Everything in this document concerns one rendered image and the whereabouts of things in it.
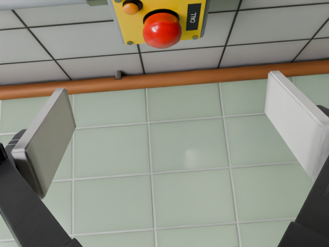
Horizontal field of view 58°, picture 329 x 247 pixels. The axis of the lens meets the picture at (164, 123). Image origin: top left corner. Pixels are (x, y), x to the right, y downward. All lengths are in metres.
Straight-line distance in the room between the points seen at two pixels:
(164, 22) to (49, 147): 0.18
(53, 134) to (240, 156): 0.46
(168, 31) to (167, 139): 0.32
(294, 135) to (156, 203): 0.43
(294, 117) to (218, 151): 0.42
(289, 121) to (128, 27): 0.21
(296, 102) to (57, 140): 0.13
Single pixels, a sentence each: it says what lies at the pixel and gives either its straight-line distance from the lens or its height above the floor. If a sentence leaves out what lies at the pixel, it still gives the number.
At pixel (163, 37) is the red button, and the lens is 0.30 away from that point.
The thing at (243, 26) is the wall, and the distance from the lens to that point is 0.50.
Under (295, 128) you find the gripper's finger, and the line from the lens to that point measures 0.17.
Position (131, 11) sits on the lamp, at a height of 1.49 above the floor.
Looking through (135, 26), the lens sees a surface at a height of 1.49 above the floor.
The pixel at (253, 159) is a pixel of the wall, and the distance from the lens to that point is 0.60.
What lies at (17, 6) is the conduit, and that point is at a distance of 0.37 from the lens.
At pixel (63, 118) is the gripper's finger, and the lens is 0.19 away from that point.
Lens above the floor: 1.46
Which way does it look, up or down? level
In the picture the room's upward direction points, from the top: 95 degrees counter-clockwise
